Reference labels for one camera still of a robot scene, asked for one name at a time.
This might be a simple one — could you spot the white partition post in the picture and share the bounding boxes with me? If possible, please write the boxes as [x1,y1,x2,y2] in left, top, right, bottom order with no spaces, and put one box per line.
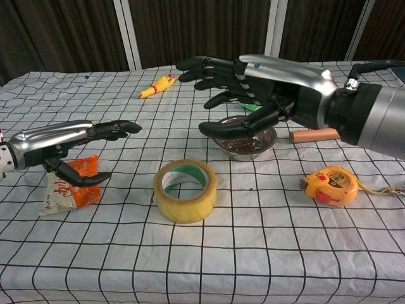
[344,0,377,61]
[113,0,142,72]
[263,0,288,58]

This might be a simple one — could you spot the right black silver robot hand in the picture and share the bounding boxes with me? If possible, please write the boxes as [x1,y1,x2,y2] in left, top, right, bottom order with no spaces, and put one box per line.
[176,54,338,140]

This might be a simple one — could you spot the yellow tape measure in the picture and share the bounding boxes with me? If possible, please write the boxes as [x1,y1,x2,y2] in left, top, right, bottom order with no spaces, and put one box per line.
[299,165,389,208]

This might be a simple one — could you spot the metal key chain bundle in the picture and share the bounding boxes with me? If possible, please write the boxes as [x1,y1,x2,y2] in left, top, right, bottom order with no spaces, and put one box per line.
[382,186,405,197]

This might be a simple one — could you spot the round metal bowl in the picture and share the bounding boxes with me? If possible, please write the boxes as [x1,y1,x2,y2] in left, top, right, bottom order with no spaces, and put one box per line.
[211,115,278,162]

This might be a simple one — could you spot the yellowish packing tape roll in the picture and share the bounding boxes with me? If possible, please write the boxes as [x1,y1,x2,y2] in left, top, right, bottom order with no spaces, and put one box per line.
[153,159,218,225]

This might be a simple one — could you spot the green foil packet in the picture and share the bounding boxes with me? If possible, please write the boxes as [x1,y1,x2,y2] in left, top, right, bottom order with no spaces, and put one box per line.
[239,101,263,113]

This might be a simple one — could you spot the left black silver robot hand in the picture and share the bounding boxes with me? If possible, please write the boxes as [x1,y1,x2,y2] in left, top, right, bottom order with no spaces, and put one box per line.
[6,119,142,187]

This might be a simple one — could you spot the dark granular contents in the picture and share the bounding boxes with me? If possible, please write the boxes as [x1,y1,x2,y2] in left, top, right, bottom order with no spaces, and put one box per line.
[215,136,264,153]

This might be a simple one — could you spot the wooden stick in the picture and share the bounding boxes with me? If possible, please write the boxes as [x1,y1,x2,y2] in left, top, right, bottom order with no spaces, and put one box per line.
[289,128,341,144]

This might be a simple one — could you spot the blue padded table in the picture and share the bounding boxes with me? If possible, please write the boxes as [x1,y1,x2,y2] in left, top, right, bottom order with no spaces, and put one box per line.
[390,65,405,86]

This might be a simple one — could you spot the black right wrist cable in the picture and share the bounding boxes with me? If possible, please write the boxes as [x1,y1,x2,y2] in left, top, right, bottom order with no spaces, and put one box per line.
[347,58,405,87]

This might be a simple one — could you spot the yellow rubber chicken toy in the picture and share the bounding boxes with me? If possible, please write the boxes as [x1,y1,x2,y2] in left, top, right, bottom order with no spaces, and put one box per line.
[139,74,177,100]

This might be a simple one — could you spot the orange white snack bag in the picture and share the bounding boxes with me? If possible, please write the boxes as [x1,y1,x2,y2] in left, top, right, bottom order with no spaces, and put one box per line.
[38,154,102,217]

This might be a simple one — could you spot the white black grid tablecloth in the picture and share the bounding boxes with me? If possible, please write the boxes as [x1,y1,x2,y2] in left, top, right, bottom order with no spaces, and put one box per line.
[0,59,405,304]

